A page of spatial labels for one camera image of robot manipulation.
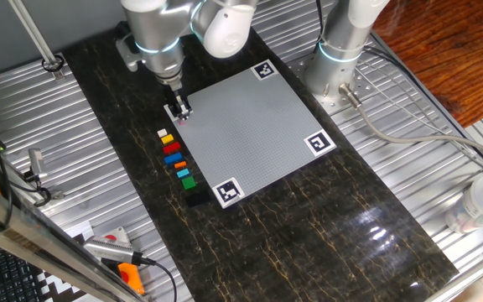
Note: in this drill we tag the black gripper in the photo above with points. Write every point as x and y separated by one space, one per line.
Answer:
173 88

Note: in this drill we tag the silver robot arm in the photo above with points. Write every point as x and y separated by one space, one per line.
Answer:
153 25

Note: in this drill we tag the white Lego brick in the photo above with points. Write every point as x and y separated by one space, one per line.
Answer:
162 133

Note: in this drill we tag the yellow Lego brick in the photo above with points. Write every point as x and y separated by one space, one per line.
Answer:
167 139

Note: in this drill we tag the long red Lego brick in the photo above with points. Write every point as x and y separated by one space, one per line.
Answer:
171 147

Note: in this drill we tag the long blue Lego brick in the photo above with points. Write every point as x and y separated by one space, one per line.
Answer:
173 158

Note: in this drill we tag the narrow orange Lego brick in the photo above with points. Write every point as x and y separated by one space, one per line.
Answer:
180 165

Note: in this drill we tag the light blue Lego brick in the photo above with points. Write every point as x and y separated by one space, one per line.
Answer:
183 173

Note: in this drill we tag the grey Lego baseplate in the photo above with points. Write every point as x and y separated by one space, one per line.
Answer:
245 126

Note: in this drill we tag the square green Lego plate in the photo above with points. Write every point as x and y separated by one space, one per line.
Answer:
188 182

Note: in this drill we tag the black Lego plate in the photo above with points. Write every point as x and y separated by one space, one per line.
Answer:
197 198

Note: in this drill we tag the black white marker tag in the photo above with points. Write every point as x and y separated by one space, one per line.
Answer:
167 108
319 142
264 69
228 191

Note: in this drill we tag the white box with red button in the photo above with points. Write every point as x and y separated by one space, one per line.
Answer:
115 235

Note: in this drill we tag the metal pole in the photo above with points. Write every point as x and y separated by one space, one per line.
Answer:
34 31

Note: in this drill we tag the orange emergency stop box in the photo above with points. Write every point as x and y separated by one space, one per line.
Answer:
132 277

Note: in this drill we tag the black marble pattern mat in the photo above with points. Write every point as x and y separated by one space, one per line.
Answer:
287 251

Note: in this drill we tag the large black white marker board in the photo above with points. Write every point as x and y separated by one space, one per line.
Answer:
63 291

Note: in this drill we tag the black keyboard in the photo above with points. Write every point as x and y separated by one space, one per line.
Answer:
2 277

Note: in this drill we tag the silver depth camera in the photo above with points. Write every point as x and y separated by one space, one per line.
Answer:
111 250
37 163

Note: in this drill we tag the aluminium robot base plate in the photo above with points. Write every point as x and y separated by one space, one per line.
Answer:
336 105

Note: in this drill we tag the metal camera mount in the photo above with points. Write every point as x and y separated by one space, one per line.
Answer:
42 195

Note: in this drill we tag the metal frame bar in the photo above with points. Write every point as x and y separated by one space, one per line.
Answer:
23 228

